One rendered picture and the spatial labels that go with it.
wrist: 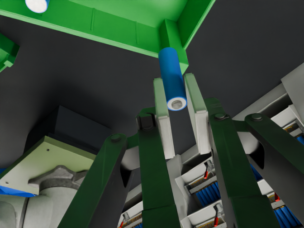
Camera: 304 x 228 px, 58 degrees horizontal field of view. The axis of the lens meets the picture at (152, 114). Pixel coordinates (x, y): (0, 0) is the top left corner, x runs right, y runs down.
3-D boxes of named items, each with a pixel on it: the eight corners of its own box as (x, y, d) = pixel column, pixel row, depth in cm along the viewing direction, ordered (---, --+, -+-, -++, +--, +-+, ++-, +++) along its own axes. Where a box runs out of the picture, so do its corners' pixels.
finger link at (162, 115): (175, 158, 17) (163, 160, 17) (166, 110, 23) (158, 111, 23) (169, 116, 16) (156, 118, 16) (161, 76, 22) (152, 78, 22)
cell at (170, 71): (180, 49, 26) (192, 101, 22) (172, 64, 27) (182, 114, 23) (162, 44, 25) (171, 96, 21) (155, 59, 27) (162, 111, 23)
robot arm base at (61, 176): (106, 178, 103) (105, 192, 100) (65, 195, 112) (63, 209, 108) (68, 159, 91) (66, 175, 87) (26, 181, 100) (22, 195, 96)
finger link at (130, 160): (164, 167, 15) (111, 175, 15) (159, 124, 20) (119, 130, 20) (160, 145, 15) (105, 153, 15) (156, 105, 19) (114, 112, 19)
